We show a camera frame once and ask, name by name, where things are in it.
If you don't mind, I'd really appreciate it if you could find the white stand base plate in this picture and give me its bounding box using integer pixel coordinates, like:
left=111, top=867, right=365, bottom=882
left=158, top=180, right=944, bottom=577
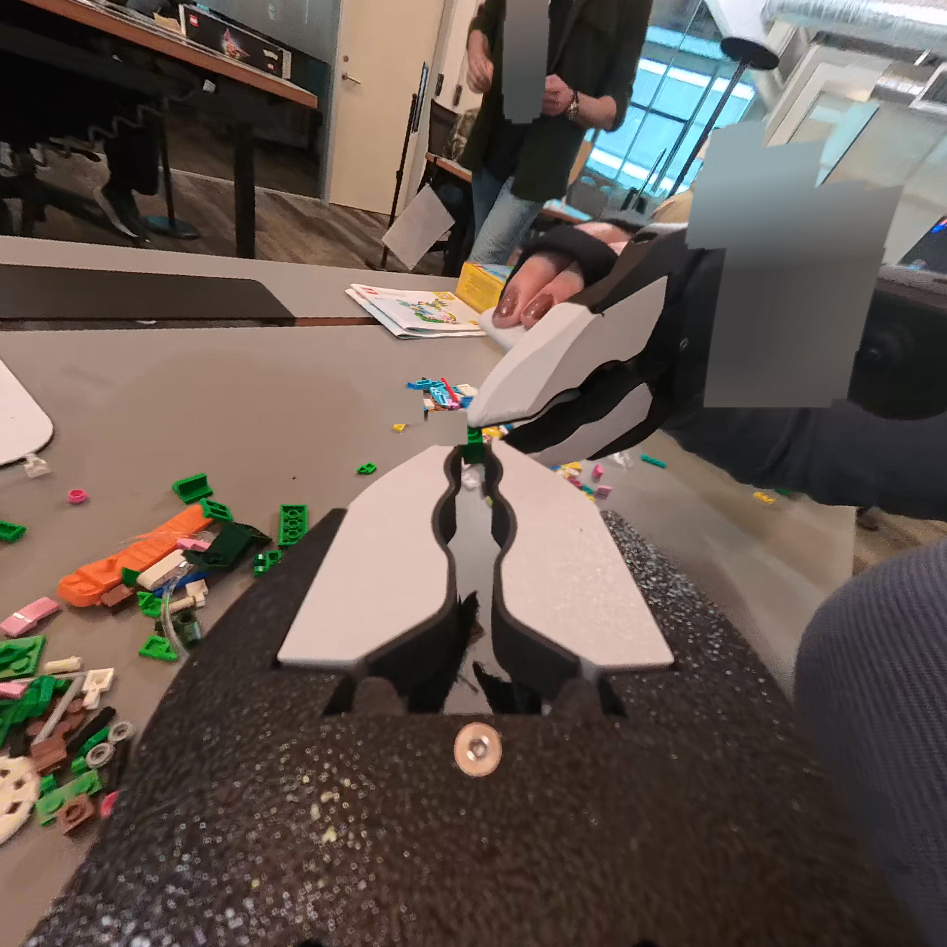
left=0, top=359, right=55, bottom=467

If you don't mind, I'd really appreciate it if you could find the person's right forearm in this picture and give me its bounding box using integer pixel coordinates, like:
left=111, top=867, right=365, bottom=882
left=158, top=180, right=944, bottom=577
left=658, top=400, right=947, bottom=522

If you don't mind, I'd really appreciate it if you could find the brown-topped desk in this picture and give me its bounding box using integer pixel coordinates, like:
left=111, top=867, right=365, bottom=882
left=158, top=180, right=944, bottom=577
left=0, top=0, right=321, bottom=260

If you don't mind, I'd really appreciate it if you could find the closed lego instruction booklet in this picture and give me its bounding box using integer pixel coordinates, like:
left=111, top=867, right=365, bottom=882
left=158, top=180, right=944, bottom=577
left=345, top=283, right=487, bottom=340

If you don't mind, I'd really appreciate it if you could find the pile of pastel lego pieces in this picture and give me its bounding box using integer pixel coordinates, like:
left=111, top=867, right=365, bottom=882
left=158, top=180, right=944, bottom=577
left=392, top=376, right=670, bottom=506

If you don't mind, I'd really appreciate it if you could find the black disc pole lamp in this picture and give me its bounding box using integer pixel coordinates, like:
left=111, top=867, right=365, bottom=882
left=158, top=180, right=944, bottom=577
left=664, top=33, right=779, bottom=216

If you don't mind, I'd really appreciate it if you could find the white round lego plate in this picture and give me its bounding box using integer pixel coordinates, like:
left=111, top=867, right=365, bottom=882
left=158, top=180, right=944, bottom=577
left=0, top=755, right=41, bottom=844

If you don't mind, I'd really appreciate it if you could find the black lego box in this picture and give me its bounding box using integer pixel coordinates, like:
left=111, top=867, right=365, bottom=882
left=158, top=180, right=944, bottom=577
left=179, top=3, right=294, bottom=79

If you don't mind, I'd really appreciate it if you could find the grey adjoining table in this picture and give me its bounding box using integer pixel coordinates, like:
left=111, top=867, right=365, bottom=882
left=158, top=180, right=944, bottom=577
left=0, top=235, right=474, bottom=327

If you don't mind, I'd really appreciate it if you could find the dark green lego piece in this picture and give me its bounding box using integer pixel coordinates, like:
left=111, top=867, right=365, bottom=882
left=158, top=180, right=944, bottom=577
left=462, top=428, right=491, bottom=491

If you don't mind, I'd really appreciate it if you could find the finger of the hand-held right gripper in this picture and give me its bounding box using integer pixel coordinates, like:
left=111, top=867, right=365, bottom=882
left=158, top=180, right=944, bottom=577
left=466, top=275, right=672, bottom=430
left=502, top=359, right=659, bottom=465

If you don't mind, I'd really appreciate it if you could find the person's right hand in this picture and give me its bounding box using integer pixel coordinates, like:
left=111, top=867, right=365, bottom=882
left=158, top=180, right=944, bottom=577
left=492, top=252, right=591, bottom=331

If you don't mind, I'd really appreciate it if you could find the pile of green lego pieces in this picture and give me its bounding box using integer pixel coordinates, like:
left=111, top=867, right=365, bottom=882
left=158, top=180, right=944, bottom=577
left=0, top=472, right=312, bottom=844

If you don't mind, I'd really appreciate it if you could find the person's grey-blue sweater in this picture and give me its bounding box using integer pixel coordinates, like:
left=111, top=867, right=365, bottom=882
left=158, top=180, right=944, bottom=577
left=794, top=539, right=947, bottom=947

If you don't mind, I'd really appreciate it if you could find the dark display screen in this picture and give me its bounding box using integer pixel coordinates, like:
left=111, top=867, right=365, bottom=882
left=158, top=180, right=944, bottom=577
left=897, top=215, right=947, bottom=272

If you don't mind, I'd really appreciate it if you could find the yellow lego box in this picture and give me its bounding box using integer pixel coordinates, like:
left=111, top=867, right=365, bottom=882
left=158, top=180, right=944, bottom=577
left=456, top=260, right=520, bottom=313

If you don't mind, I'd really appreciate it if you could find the black desk mat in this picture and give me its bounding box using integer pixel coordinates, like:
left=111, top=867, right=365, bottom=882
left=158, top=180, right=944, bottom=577
left=0, top=264, right=298, bottom=324

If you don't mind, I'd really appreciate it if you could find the white paper sheet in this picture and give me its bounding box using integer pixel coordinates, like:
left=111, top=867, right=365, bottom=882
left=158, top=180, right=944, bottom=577
left=380, top=186, right=457, bottom=272

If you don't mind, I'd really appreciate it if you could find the orange brick separator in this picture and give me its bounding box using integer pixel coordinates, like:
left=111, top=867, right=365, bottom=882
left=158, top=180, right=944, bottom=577
left=58, top=505, right=217, bottom=609

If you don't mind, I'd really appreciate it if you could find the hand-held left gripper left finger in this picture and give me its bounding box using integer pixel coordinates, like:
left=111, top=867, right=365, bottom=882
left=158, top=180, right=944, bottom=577
left=275, top=444, right=482, bottom=713

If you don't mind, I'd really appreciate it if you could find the white door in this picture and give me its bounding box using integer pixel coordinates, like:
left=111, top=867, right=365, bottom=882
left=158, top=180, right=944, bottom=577
left=328, top=0, right=446, bottom=217

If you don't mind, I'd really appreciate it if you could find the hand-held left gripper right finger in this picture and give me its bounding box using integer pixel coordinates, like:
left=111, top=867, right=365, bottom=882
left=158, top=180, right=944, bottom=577
left=481, top=440, right=677, bottom=713

